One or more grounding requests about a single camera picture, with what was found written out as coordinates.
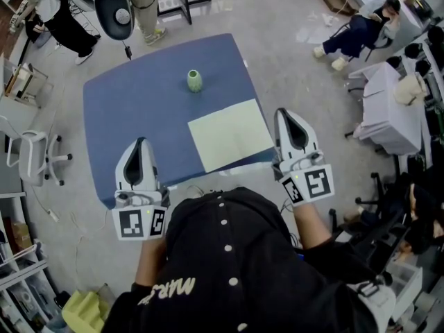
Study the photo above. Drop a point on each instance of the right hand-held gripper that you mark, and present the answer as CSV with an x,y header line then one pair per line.
x,y
308,182

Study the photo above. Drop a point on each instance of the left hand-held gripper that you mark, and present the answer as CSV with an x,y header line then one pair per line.
x,y
138,217

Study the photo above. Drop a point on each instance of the white plastic drawer box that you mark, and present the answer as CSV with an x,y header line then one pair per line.
x,y
406,284

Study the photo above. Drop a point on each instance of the white power strip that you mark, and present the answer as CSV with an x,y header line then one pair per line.
x,y
53,214

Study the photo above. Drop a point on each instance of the black oval device white rim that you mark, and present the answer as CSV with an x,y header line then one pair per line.
x,y
114,16

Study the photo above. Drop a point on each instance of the yellow-green plastic bag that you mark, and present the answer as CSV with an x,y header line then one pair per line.
x,y
85,311

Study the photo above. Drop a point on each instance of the white metal shelf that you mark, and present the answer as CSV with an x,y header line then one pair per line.
x,y
17,265

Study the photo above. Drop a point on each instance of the table with white cloth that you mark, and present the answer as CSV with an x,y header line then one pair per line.
x,y
388,116

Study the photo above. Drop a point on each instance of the beige plush toy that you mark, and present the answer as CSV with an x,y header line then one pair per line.
x,y
411,90

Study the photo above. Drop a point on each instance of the green ceramic vase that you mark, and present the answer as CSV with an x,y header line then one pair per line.
x,y
195,81

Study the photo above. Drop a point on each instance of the white office chair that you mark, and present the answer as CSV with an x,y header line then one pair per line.
x,y
33,156

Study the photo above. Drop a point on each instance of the person's left forearm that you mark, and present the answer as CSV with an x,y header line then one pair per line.
x,y
150,262

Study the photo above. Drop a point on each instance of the black office chair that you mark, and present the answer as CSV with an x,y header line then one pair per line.
x,y
381,217

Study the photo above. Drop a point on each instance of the pale yellow notebook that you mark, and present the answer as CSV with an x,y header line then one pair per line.
x,y
230,134

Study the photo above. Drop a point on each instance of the person's black buttoned jacket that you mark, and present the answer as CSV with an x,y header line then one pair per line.
x,y
243,272

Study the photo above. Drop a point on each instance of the person's right forearm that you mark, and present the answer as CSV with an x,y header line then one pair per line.
x,y
312,225

